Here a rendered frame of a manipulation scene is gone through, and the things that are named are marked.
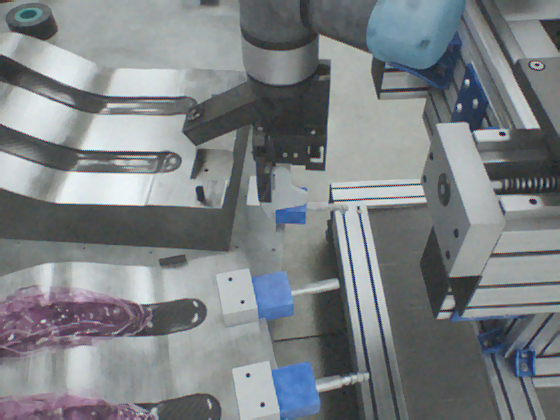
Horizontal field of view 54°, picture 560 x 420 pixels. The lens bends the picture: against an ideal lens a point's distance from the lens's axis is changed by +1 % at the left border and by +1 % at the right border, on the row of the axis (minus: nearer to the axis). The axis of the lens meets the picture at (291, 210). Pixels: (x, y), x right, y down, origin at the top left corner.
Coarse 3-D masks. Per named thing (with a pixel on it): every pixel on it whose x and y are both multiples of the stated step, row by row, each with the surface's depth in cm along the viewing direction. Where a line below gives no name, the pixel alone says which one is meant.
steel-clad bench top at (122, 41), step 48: (48, 0) 108; (96, 0) 108; (144, 0) 108; (96, 48) 98; (144, 48) 98; (192, 48) 98; (240, 48) 98; (240, 192) 76; (0, 240) 71; (240, 240) 71
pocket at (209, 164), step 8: (200, 152) 70; (208, 152) 69; (216, 152) 69; (224, 152) 69; (232, 152) 69; (200, 160) 71; (208, 160) 71; (216, 160) 71; (224, 160) 70; (232, 160) 70; (192, 168) 67; (200, 168) 71; (208, 168) 71; (216, 168) 71; (224, 168) 71; (192, 176) 67; (200, 176) 70; (208, 176) 70; (216, 176) 70; (224, 176) 70
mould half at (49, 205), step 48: (0, 48) 75; (48, 48) 77; (0, 96) 70; (192, 96) 75; (96, 144) 70; (144, 144) 70; (192, 144) 69; (240, 144) 75; (0, 192) 64; (48, 192) 65; (96, 192) 65; (144, 192) 65; (192, 192) 64; (48, 240) 71; (96, 240) 70; (144, 240) 69; (192, 240) 68
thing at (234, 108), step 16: (224, 96) 60; (240, 96) 58; (256, 96) 56; (192, 112) 60; (208, 112) 59; (224, 112) 58; (240, 112) 57; (256, 112) 57; (272, 112) 57; (192, 128) 59; (208, 128) 59; (224, 128) 59
